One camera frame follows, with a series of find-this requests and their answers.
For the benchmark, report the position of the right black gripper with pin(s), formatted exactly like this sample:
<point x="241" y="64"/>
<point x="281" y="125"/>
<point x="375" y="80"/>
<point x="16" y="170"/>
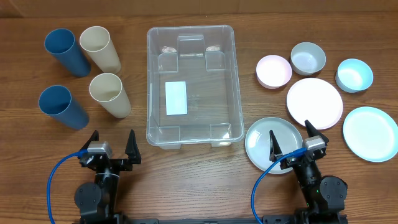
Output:
<point x="275" y="149"/>

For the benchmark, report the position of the blue cup upper left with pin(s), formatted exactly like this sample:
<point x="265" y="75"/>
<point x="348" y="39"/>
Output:
<point x="62" y="45"/>

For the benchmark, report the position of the light blue bowl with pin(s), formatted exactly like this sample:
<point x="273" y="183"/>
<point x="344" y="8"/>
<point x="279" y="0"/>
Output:
<point x="354" y="75"/>

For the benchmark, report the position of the grey bowl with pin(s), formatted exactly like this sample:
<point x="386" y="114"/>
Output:
<point x="307" y="58"/>

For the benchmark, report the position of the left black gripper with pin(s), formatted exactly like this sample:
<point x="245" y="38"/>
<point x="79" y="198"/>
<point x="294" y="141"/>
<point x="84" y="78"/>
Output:
<point x="132" y="151"/>

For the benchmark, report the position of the grey plate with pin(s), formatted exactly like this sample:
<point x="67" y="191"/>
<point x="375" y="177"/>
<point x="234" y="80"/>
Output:
<point x="257" y="141"/>

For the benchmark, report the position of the beige cup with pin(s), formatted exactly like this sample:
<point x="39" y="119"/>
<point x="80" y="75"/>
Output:
<point x="107" y="89"/>
<point x="96" y="41"/>

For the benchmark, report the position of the blue cup lower left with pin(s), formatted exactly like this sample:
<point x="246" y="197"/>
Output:
<point x="57" y="102"/>

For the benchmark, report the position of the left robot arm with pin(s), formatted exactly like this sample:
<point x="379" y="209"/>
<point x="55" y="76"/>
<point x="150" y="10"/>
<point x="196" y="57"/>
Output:
<point x="97" y="199"/>

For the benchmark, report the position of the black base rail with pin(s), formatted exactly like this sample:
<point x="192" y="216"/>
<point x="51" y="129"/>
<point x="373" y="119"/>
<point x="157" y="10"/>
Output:
<point x="268" y="219"/>

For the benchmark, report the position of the light blue plate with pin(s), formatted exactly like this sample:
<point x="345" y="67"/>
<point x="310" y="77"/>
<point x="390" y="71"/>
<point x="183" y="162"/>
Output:
<point x="371" y="134"/>

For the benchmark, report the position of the blue cup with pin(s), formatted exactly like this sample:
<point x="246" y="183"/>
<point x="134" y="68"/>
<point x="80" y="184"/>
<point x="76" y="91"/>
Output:
<point x="57" y="102"/>
<point x="62" y="45"/>

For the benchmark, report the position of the clear plastic storage bin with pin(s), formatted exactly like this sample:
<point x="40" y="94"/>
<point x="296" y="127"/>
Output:
<point x="204" y="57"/>

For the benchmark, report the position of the pink plate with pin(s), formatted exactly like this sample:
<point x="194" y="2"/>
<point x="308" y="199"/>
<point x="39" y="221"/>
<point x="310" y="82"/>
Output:
<point x="315" y="100"/>

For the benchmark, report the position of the white label in bin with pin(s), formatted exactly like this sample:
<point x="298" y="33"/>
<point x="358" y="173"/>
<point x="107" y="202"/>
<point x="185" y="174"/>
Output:
<point x="176" y="98"/>

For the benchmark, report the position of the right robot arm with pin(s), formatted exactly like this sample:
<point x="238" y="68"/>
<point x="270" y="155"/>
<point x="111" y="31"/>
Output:
<point x="324" y="195"/>

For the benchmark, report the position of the pink bowl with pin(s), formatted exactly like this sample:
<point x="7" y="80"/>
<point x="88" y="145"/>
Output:
<point x="273" y="71"/>

